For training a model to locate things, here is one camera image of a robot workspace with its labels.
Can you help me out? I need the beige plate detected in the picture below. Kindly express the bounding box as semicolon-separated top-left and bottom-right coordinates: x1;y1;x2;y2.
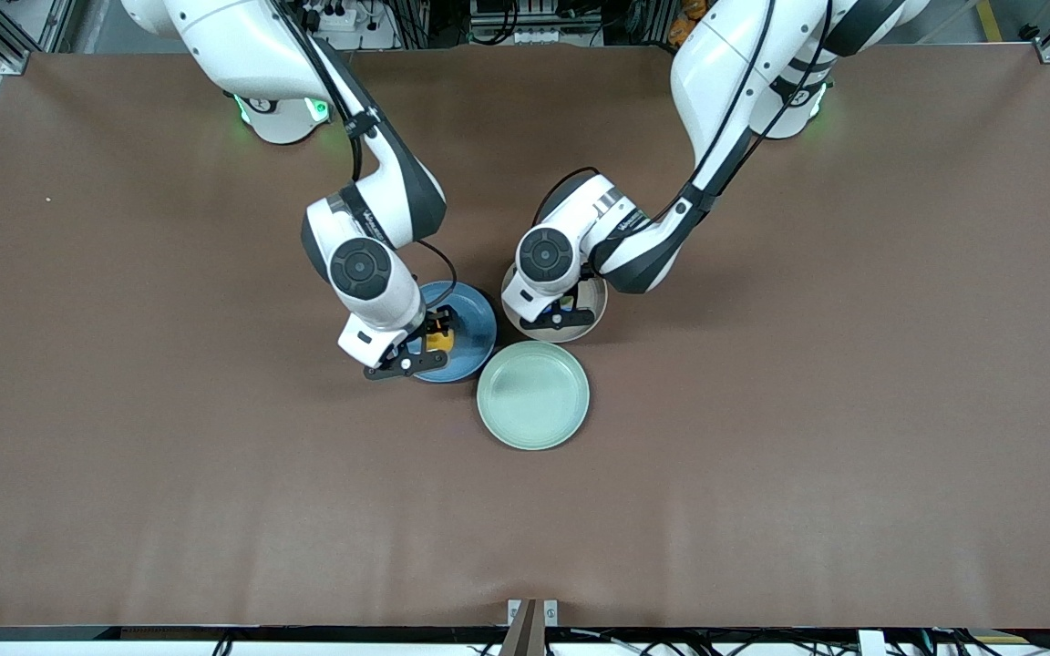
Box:
500;264;609;344

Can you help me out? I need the blue plate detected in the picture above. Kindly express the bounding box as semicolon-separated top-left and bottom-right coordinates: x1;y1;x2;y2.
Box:
407;281;498;384

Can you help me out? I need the light green plate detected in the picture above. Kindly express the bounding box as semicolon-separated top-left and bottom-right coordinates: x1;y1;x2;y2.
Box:
477;341;591;451

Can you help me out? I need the brown table cover sheet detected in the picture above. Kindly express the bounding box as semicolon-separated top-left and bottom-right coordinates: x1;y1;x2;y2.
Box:
0;46;1050;630

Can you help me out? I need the white electronic device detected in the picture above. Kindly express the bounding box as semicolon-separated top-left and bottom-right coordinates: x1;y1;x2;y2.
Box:
470;0;603;45

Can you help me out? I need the bag of orange items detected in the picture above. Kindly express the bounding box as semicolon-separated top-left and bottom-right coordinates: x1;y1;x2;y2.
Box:
668;0;717;46

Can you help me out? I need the white power strip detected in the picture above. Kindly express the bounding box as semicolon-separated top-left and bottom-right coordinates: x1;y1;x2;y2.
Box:
293;0;398;51

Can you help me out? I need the black left camera mount bracket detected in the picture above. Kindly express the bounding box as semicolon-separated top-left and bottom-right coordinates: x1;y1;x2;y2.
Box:
519;305;596;331

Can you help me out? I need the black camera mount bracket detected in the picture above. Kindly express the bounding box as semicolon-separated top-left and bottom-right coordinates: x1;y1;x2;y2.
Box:
519;305;596;331
363;339;450;381

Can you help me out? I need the black right camera mount bracket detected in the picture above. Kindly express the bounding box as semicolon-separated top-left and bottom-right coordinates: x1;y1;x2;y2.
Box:
363;339;450;381

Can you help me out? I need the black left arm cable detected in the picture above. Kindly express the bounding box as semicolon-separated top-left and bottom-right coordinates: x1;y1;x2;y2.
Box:
534;0;836;229

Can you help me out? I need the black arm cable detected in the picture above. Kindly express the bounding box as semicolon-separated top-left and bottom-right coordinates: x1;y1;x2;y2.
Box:
534;0;836;229
274;0;459;313

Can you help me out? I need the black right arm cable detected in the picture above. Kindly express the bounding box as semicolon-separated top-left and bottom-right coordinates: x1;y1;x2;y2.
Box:
274;0;459;313

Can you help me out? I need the metal table edge bracket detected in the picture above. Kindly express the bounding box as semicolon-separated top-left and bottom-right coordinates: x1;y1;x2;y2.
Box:
499;599;560;656

